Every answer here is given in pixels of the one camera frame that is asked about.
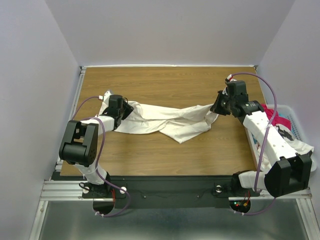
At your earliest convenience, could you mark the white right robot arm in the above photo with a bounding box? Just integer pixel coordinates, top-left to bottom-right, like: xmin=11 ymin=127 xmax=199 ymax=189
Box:
xmin=217 ymin=80 xmax=312 ymax=198

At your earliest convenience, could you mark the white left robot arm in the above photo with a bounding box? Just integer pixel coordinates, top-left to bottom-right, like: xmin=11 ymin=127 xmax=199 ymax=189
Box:
xmin=59 ymin=90 xmax=219 ymax=198

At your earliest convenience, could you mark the red t shirt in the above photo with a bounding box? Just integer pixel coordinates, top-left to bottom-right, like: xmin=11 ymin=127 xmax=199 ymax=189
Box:
xmin=261 ymin=104 xmax=291 ymax=130

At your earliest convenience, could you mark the white plastic laundry basket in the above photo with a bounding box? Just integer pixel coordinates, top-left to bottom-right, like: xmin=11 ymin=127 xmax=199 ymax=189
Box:
xmin=245 ymin=104 xmax=317 ymax=172

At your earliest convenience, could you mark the white printed t shirt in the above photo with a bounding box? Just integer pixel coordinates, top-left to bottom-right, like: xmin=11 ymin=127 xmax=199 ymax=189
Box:
xmin=247 ymin=123 xmax=317 ymax=172

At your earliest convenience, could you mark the electronics board with leds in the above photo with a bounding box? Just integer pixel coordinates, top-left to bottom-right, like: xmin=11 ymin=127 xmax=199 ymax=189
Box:
xmin=229 ymin=198 xmax=251 ymax=210

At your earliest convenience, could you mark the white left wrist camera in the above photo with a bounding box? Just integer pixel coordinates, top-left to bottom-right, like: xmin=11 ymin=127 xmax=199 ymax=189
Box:
xmin=98 ymin=90 xmax=113 ymax=102

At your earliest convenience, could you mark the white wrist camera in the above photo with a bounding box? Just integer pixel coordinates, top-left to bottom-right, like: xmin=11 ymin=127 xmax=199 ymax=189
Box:
xmin=98 ymin=90 xmax=113 ymax=102
xmin=225 ymin=74 xmax=236 ymax=83

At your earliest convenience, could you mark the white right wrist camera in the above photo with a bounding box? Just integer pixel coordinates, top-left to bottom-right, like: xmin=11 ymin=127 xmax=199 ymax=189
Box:
xmin=225 ymin=74 xmax=236 ymax=83

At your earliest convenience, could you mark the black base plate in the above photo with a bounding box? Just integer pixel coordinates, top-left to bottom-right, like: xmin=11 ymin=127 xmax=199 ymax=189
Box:
xmin=42 ymin=175 xmax=257 ymax=213

